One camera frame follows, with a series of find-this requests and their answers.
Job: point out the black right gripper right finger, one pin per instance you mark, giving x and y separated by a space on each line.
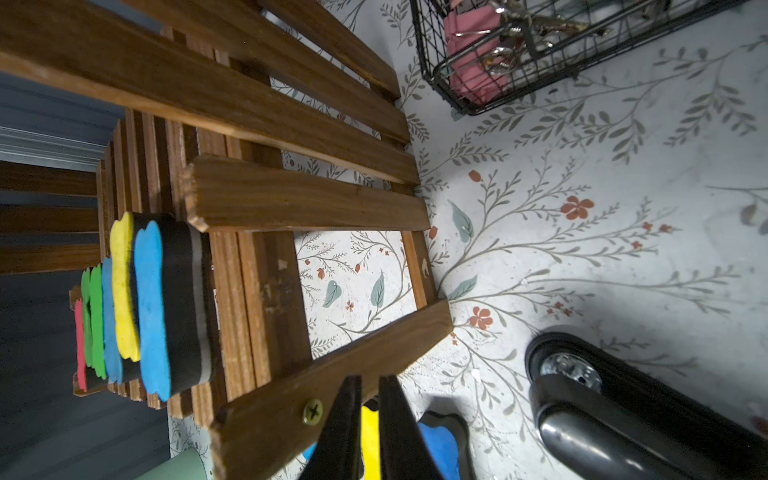
403 452

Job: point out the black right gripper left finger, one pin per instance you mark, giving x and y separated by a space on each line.
337 454

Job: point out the blue eraser shelf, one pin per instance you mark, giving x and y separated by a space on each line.
112 357

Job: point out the blue eraser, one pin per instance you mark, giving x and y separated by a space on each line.
175 307
447 439

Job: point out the wooden two-tier shelf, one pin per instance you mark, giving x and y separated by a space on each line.
321 148

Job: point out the yellow eraser shelf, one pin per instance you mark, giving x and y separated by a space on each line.
126 330

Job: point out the red eraser lower shelf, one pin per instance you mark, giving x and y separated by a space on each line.
80 377

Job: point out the green pen cup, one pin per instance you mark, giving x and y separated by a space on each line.
188 465

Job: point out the black stapler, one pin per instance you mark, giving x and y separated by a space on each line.
604 419

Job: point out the silver binder clip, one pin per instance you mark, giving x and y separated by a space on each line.
524 35

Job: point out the black wire desk organizer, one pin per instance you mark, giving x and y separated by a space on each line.
616 27

